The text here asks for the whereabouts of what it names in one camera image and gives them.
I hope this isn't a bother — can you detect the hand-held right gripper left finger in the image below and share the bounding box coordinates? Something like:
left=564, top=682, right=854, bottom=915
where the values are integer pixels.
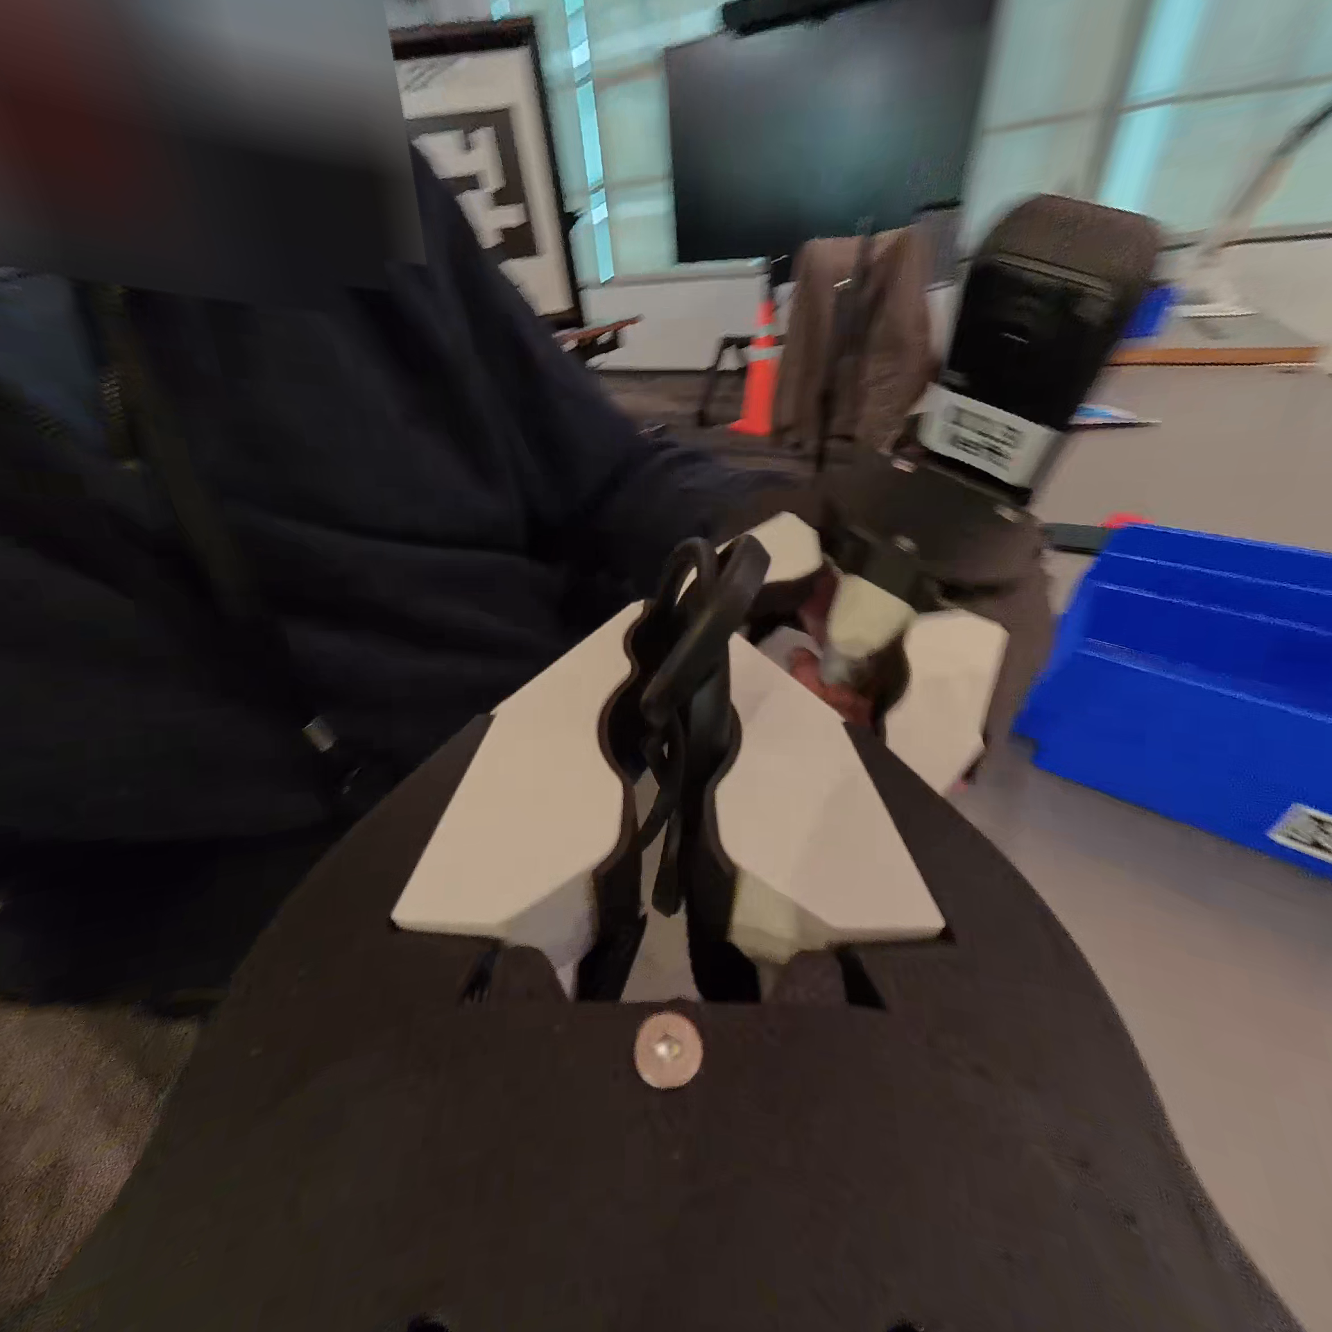
left=390, top=603, right=662, bottom=942

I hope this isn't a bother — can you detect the person's left hand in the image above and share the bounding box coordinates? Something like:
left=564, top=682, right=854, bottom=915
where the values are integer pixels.
left=757, top=625, right=900, bottom=735

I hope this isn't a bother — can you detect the person's left forearm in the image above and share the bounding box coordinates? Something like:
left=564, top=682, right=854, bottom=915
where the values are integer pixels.
left=562, top=433, right=838, bottom=627

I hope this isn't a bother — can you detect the black tv screen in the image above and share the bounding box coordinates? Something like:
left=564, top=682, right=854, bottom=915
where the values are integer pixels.
left=664, top=0, right=1002, bottom=267

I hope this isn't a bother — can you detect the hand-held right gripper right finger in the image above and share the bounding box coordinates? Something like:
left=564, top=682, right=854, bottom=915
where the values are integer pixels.
left=696, top=663, right=949, bottom=963

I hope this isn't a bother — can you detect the brown padded seat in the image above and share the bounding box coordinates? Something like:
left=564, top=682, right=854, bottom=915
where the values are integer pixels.
left=788, top=224, right=941, bottom=454

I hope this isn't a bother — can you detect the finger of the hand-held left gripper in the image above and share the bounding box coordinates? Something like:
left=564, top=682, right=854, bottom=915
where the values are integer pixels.
left=883, top=606, right=1013, bottom=801
left=742, top=511, right=834, bottom=589

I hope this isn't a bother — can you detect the framed tag sign board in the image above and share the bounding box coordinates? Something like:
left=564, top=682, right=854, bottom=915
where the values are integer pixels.
left=390, top=19, right=586, bottom=333

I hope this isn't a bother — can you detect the small blue bin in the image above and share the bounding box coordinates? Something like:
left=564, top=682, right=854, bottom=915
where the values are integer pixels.
left=1122, top=280, right=1181, bottom=343

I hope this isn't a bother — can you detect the large blue bin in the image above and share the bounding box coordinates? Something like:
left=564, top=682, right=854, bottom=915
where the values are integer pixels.
left=1011, top=519, right=1332, bottom=880

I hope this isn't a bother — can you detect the black jacket drawstring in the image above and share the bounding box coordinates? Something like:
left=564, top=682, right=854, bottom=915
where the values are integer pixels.
left=91, top=283, right=372, bottom=782

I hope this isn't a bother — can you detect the black cable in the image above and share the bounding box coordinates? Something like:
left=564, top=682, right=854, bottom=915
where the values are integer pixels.
left=597, top=533, right=776, bottom=922

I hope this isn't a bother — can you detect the pale tool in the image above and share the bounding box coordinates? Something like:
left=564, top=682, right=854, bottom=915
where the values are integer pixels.
left=1190, top=100, right=1332, bottom=318

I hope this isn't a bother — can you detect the small wooden table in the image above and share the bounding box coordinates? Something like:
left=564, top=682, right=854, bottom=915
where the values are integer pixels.
left=1111, top=340, right=1327, bottom=375

